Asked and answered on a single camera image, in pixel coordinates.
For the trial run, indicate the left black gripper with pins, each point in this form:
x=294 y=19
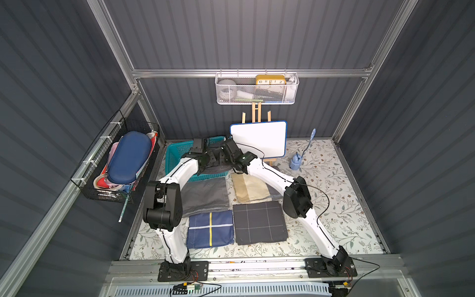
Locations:
x=214 y=158

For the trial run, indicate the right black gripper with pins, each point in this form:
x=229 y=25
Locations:
x=228 y=153

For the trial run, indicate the teal plastic basket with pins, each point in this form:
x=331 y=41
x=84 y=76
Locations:
x=173 y=154

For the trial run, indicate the beige grey pillowcase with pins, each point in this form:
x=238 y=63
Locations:
x=249 y=189

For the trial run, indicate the dark grey checked pillowcase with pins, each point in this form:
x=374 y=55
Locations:
x=217 y=169
x=262 y=222

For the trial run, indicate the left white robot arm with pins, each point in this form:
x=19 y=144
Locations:
x=163 y=206

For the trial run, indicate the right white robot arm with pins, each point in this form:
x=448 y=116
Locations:
x=297 y=202

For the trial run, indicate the plain grey folded pillowcase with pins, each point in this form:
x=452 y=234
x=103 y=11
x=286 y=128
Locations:
x=206 y=196

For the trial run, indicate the navy yellow-stripe folded pillowcase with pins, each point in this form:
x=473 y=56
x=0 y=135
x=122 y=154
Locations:
x=211 y=230

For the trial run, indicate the blue desk lamp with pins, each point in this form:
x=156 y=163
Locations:
x=297 y=159

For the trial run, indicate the white tape roll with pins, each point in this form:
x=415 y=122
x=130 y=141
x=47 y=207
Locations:
x=226 y=89

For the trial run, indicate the blue padded case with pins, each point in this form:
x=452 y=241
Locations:
x=130 y=155

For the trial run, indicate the yellow clock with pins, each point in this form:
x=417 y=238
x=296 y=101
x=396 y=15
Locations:
x=270 y=79

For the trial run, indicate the floral table mat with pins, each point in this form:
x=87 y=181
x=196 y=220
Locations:
x=334 y=199

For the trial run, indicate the white board blue frame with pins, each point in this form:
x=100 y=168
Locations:
x=265 y=139

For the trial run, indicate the white wire wall basket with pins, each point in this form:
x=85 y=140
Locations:
x=248 y=91

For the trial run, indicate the black wire side basket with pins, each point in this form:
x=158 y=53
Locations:
x=94 y=184

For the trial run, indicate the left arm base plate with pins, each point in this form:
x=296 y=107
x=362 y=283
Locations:
x=185 y=272

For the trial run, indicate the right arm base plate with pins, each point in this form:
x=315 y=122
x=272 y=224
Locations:
x=316 y=267

